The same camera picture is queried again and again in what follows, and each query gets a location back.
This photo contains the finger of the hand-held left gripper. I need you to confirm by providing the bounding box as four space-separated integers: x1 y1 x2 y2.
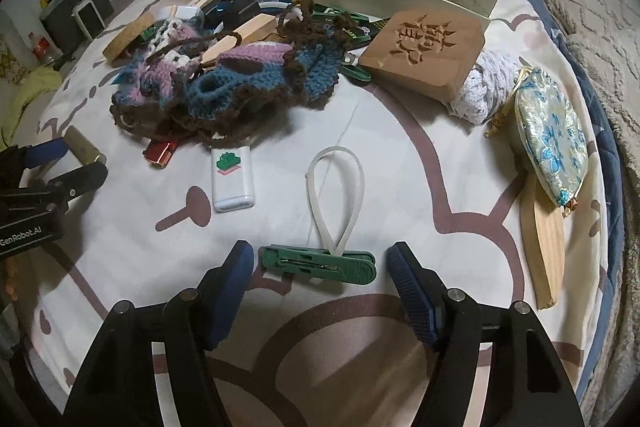
0 139 71 188
30 163 108 208

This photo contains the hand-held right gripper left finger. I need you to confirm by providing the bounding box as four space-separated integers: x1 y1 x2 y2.
62 239 256 427

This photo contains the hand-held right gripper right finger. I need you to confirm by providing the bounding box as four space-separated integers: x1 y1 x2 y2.
385 241 586 427

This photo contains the olive cylinder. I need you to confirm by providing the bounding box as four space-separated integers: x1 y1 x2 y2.
64 125 104 165

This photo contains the white tube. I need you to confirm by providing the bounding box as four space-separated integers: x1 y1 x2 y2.
210 146 257 212

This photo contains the crochet piece with white yarn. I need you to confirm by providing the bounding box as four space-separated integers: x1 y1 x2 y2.
110 18 211 140

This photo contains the blue purple crochet slipper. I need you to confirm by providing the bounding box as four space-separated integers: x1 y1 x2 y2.
187 0 373 142

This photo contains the person's left hand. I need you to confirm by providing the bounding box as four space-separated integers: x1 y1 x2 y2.
2 257 22 305

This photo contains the yellow green cloth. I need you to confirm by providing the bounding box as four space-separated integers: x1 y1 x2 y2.
0 68 63 138

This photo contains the red lighter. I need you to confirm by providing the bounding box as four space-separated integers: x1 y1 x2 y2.
143 139 179 168

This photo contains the red label bottle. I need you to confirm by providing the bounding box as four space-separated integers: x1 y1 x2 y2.
29 32 63 68

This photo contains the flat pale wooden piece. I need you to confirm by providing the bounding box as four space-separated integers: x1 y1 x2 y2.
519 167 566 312

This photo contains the round cork coaster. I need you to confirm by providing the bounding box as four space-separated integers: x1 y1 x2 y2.
102 14 157 62

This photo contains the white floor appliance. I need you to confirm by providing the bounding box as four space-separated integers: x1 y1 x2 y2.
72 0 107 40

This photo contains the white zip tie loop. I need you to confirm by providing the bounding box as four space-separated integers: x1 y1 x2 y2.
306 146 364 258

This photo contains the small white case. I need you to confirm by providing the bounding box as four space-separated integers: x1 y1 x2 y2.
157 5 206 25

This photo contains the floral brocade pouch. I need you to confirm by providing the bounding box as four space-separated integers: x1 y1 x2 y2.
484 67 588 218

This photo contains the white crochet cloth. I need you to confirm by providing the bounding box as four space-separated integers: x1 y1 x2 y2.
447 49 523 125

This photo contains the long wooden stick block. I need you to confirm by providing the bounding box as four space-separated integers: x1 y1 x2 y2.
200 14 278 68

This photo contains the black case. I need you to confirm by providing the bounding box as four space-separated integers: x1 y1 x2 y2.
202 0 261 30

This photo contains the carved wooden block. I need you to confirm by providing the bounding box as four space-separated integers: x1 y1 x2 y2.
358 8 487 102

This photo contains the white plastic hoop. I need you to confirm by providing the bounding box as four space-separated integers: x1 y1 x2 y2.
257 0 296 15

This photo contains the green card packet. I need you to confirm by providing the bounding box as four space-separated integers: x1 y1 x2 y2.
310 4 388 42

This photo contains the beige fluffy pillow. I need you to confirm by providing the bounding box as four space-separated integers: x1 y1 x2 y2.
542 0 640 408

